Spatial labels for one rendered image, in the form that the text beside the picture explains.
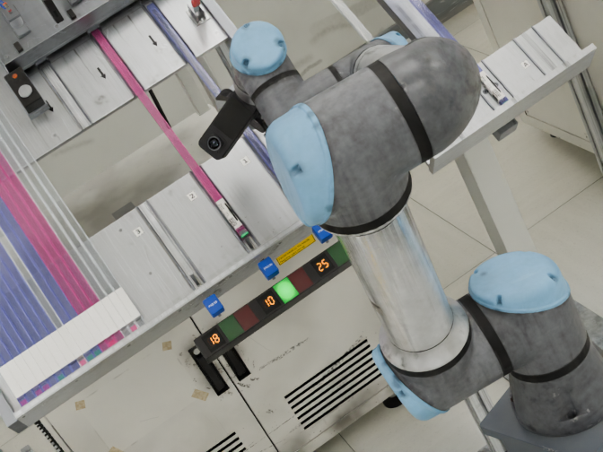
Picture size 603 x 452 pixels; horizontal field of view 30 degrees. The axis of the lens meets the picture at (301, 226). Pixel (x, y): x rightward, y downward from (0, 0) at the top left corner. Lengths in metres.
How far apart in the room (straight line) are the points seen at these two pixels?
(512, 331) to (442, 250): 1.55
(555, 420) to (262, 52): 0.62
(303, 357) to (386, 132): 1.31
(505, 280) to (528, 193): 1.60
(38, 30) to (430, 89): 1.08
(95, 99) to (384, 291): 0.91
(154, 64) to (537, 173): 1.37
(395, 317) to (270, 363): 1.04
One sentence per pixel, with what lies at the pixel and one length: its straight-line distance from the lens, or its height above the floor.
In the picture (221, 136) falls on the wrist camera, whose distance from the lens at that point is 1.70.
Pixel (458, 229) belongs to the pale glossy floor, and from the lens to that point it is 3.03.
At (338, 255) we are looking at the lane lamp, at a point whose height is 0.66.
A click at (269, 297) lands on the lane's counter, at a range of 1.87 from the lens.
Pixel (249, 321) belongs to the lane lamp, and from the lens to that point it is 1.86.
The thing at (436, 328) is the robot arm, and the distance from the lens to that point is 1.36.
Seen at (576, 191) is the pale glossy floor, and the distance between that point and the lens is 2.99.
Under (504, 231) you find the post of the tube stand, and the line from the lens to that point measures 2.26.
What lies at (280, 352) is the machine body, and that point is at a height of 0.33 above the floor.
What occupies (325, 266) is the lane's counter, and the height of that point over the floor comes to 0.66.
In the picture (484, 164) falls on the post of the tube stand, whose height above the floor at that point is 0.53.
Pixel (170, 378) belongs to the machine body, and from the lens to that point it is 2.29.
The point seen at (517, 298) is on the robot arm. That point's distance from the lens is 1.42.
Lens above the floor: 1.63
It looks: 29 degrees down
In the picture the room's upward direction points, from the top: 29 degrees counter-clockwise
